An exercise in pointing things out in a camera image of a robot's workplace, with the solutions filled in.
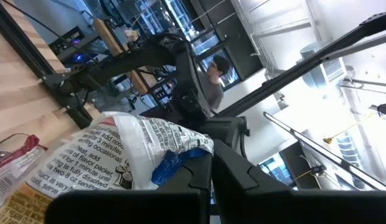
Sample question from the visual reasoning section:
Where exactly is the black aluminium rig frame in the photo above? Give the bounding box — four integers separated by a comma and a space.
0, 0, 386, 130

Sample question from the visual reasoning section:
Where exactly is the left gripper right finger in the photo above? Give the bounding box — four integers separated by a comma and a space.
210, 138, 294, 224

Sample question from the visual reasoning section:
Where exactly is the person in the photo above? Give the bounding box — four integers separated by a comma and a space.
205, 54, 232, 113

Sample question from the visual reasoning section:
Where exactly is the yellow snack packet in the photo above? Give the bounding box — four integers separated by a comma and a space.
24, 111, 215, 200

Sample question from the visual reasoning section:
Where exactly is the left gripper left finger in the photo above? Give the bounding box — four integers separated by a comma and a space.
155, 152, 214, 224

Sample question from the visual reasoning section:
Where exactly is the dark glazed window wall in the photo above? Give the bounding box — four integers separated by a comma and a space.
130, 0, 243, 91

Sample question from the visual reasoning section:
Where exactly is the wooden room desk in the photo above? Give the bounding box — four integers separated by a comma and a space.
92, 17, 127, 57

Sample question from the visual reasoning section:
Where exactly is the blue silver snack packet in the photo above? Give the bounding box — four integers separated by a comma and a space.
0, 133, 49, 212

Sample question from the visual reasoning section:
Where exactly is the white wall vent grille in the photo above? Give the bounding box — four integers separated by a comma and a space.
320, 57, 348, 83

